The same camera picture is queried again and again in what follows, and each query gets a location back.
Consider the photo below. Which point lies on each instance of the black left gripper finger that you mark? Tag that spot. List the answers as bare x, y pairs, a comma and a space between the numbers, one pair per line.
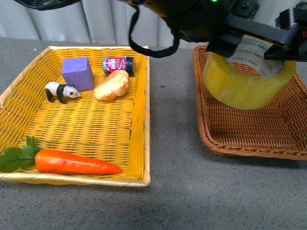
294, 46

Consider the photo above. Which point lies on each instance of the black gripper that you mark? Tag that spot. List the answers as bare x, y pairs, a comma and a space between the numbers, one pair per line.
199, 20

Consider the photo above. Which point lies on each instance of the yellow packing tape roll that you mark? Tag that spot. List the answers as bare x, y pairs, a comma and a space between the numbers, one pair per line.
246, 80

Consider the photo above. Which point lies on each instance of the brown wicker basket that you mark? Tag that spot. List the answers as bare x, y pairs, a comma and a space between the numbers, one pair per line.
278, 130

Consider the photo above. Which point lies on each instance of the yellow wicker basket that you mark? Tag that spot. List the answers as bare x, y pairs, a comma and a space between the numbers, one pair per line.
117, 132

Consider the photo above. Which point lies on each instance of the small red spice jar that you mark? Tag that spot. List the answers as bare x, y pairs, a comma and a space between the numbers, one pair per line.
110, 64

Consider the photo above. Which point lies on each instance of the golden bread roll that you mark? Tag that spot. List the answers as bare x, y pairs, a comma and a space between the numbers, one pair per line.
116, 84

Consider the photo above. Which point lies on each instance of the purple foam block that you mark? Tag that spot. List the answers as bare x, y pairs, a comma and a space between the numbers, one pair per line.
78, 72

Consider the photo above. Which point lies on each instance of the toy panda figure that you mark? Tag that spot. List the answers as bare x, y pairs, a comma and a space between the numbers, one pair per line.
61, 91

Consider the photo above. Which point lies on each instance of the orange toy carrot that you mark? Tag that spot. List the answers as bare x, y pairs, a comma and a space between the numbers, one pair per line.
52, 161

